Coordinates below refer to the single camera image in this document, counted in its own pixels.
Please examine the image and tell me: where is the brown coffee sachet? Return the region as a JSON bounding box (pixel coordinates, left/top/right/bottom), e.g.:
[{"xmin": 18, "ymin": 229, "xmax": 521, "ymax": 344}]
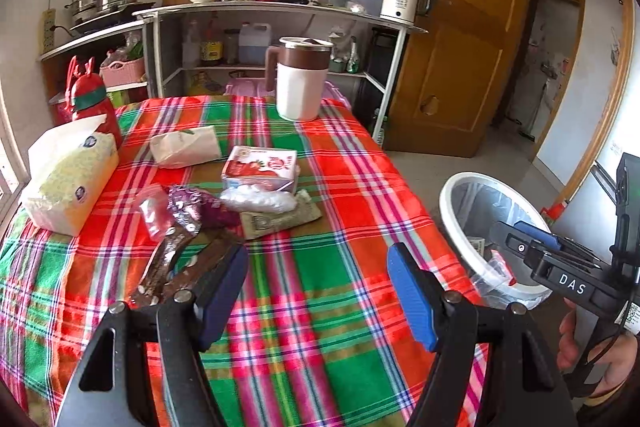
[{"xmin": 129, "ymin": 225, "xmax": 243, "ymax": 308}]

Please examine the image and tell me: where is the strawberry milk carton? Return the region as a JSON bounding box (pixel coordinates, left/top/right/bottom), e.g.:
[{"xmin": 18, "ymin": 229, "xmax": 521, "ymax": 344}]
[{"xmin": 221, "ymin": 145, "xmax": 299, "ymax": 193}]

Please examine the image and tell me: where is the white trash bin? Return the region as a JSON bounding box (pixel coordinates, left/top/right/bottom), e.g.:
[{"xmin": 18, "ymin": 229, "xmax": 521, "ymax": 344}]
[{"xmin": 438, "ymin": 172, "xmax": 551, "ymax": 310}]

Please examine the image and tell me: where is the metal kitchen shelf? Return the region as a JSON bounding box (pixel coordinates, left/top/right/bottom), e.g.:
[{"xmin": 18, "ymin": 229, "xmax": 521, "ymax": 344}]
[{"xmin": 39, "ymin": 1, "xmax": 426, "ymax": 142}]

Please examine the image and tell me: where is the person's right hand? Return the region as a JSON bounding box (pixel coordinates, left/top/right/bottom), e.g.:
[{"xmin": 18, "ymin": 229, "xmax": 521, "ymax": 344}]
[{"xmin": 555, "ymin": 297, "xmax": 640, "ymax": 398}]

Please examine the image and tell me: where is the clear plastic cup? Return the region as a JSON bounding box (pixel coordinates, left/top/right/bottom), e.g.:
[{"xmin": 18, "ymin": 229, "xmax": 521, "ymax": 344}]
[{"xmin": 134, "ymin": 183, "xmax": 174, "ymax": 243}]

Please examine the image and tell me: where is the purple snack wrapper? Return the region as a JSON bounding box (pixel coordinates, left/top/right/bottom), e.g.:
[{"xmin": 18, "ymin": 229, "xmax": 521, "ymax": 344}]
[{"xmin": 167, "ymin": 185, "xmax": 241, "ymax": 233}]

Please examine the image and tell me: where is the plaid tablecloth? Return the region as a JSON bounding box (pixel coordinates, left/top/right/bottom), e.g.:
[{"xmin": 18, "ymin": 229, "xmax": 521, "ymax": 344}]
[{"xmin": 1, "ymin": 96, "xmax": 478, "ymax": 426}]

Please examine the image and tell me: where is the green paper packet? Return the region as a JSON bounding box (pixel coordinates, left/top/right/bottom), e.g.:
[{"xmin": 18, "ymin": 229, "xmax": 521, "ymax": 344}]
[{"xmin": 240, "ymin": 190, "xmax": 322, "ymax": 239}]

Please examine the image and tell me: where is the crumpled white plastic wrap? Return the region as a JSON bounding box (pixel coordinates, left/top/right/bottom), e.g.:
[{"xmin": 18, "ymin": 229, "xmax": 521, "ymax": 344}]
[{"xmin": 219, "ymin": 184, "xmax": 297, "ymax": 213}]

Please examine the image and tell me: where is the yellow tissue pack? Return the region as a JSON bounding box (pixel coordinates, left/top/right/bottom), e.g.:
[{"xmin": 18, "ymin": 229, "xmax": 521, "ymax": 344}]
[{"xmin": 21, "ymin": 115, "xmax": 119, "ymax": 236}]

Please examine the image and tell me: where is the beige paper napkin pack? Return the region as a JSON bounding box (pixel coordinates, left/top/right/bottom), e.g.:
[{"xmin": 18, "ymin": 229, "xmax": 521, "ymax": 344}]
[{"xmin": 150, "ymin": 126, "xmax": 222, "ymax": 169}]

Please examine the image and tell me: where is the wooden door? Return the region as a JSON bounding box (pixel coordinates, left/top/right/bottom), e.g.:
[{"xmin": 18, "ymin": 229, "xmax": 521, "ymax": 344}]
[{"xmin": 384, "ymin": 0, "xmax": 529, "ymax": 157}]

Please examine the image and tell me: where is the red reindeer water bottle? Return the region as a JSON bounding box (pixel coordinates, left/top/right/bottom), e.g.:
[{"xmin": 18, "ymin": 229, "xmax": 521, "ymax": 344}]
[{"xmin": 65, "ymin": 56, "xmax": 122, "ymax": 148}]

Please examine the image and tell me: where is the pink basket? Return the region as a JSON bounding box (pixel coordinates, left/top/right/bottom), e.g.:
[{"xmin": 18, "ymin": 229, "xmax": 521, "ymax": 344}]
[{"xmin": 100, "ymin": 58, "xmax": 145, "ymax": 88}]

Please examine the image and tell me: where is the yellow label oil bottle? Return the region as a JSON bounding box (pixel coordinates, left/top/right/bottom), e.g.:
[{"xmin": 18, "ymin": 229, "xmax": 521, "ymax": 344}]
[{"xmin": 201, "ymin": 18, "xmax": 224, "ymax": 66}]

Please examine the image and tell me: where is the white brown lidded jug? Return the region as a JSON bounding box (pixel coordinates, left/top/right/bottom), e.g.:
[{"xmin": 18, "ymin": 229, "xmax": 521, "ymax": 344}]
[{"xmin": 265, "ymin": 37, "xmax": 333, "ymax": 121}]

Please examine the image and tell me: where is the white plastic jerrycan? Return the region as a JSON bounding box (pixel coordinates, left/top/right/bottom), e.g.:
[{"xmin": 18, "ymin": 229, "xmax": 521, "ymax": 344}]
[{"xmin": 239, "ymin": 23, "xmax": 272, "ymax": 66}]

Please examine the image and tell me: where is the steel steamer pot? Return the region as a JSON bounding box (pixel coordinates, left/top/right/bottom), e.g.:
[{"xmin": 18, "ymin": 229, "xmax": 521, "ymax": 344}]
[{"xmin": 65, "ymin": 0, "xmax": 138, "ymax": 25}]

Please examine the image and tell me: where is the wall power strip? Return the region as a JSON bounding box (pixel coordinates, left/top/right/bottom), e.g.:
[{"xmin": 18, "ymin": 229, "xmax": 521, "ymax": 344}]
[{"xmin": 40, "ymin": 9, "xmax": 56, "ymax": 54}]

